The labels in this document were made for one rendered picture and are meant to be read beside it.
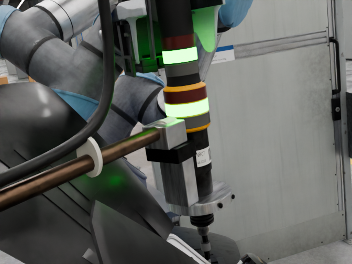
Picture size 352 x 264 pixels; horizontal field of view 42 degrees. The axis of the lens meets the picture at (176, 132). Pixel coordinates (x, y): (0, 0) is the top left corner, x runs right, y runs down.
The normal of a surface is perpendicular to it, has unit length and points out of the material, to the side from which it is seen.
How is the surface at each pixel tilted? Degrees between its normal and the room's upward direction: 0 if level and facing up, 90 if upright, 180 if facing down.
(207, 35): 94
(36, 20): 56
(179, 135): 90
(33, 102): 42
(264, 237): 90
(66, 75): 68
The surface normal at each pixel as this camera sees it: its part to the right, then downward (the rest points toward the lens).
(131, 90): -0.13, -0.17
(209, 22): -0.84, 0.30
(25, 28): 0.14, -0.54
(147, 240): 0.77, -0.63
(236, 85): 0.30, 0.19
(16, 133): 0.55, -0.66
